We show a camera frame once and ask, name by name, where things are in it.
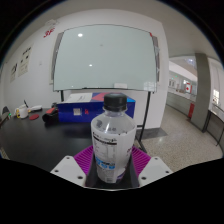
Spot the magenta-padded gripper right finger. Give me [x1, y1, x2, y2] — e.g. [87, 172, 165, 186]
[128, 146, 174, 188]

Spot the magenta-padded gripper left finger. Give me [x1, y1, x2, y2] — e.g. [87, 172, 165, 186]
[49, 145, 98, 188]

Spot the clear plastic water bottle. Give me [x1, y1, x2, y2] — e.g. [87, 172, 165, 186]
[90, 93, 138, 184]

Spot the black and red tool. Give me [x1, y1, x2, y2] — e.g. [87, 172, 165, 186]
[41, 105, 59, 124]

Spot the blue cardboard box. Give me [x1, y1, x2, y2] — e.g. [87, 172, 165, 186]
[56, 92, 137, 124]

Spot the red corridor cabinet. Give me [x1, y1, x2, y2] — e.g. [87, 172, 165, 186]
[187, 101, 195, 120]

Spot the grey notice board with papers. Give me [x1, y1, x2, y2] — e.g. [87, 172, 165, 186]
[49, 31, 64, 85]

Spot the whiteboard on stand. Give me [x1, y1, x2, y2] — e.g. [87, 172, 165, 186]
[52, 23, 161, 151]

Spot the small white wall poster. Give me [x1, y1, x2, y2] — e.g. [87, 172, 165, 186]
[9, 62, 18, 83]

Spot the large white wall poster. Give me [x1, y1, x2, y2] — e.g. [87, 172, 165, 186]
[18, 45, 33, 77]

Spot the white wall fixture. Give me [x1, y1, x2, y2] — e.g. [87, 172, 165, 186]
[44, 19, 59, 29]

